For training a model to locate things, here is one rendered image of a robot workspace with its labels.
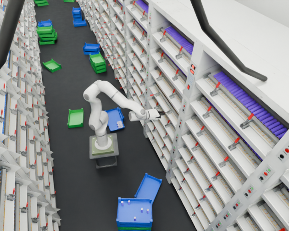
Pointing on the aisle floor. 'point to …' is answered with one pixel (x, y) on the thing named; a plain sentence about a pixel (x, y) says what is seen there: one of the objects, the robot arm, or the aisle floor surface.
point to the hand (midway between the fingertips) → (162, 113)
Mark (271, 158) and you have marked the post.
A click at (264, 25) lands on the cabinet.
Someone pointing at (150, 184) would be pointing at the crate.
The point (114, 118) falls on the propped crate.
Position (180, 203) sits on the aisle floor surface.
